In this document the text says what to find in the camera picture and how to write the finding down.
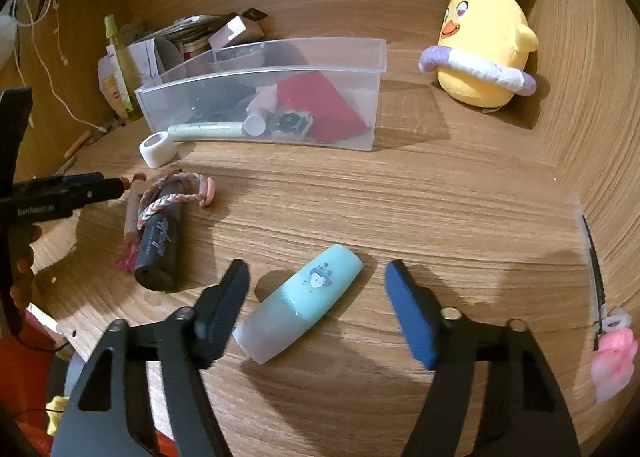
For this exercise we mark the red foil packet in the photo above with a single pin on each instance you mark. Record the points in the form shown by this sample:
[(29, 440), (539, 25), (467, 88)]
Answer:
[(320, 102)]

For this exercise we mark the pink cosmetic tube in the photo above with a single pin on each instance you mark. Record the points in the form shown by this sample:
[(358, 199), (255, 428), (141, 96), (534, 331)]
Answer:
[(265, 99)]

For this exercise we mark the pink fluffy hair clip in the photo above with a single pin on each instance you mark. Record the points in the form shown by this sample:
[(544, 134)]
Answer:
[(612, 362)]

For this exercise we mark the beige wooden stick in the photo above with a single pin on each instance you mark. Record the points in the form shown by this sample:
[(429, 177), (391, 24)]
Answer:
[(77, 144)]

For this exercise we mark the small yellow object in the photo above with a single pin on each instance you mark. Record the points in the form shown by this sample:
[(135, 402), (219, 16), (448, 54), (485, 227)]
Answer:
[(56, 412)]

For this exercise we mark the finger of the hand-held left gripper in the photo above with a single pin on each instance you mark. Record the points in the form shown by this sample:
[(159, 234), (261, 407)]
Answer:
[(100, 187)]

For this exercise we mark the stack of books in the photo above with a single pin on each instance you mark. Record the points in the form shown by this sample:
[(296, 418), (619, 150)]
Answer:
[(195, 24)]

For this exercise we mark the black cosmetic tube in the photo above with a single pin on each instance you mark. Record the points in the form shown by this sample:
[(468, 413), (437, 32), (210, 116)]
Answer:
[(157, 247)]

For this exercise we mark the dark brown object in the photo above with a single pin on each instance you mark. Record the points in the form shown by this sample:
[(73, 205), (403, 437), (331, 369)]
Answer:
[(255, 24)]

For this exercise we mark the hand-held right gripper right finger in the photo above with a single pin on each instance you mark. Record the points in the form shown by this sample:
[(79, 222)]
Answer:
[(407, 317)]

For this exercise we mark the yellow chick plush toy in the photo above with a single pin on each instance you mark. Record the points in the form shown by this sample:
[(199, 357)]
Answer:
[(480, 37)]

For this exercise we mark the pale green tube white cap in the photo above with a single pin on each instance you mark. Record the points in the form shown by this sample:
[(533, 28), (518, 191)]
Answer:
[(210, 130)]

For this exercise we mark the small white box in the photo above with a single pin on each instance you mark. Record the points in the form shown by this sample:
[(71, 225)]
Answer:
[(230, 32)]

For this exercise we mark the thin black hair clip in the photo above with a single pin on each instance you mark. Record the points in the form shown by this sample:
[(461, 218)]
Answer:
[(595, 267)]

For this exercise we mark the white folded paper leaflets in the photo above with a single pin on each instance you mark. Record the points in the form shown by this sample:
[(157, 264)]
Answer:
[(145, 54)]

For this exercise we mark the person's left hand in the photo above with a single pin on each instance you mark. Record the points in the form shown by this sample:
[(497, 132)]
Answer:
[(24, 268)]

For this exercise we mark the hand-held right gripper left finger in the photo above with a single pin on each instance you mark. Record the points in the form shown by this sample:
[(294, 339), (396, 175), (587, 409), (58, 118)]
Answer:
[(225, 312)]

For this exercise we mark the yellow-green spray bottle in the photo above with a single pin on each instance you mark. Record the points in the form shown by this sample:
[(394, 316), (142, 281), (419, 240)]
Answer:
[(122, 72)]

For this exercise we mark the white tape roll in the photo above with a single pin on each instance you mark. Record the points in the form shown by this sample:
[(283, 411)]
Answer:
[(160, 154)]

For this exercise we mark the small square black patterned box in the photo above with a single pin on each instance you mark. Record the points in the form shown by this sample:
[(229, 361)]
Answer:
[(289, 123)]

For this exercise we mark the clear plastic bin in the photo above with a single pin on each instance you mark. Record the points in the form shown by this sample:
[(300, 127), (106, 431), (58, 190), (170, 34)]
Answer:
[(165, 102)]

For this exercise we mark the yellow cream tube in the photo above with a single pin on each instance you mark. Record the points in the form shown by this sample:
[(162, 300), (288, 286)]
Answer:
[(114, 94)]

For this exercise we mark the orange pants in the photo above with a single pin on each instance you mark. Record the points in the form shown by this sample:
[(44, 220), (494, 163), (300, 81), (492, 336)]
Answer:
[(25, 377)]

